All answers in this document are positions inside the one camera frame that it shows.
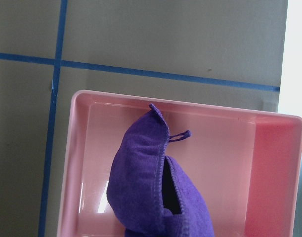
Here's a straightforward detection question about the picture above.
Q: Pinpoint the pink plastic bin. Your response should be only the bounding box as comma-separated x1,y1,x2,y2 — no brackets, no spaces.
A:
56,90,302,237

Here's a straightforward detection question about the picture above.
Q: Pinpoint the purple cloth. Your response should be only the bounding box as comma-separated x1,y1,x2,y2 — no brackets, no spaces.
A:
107,104,215,237

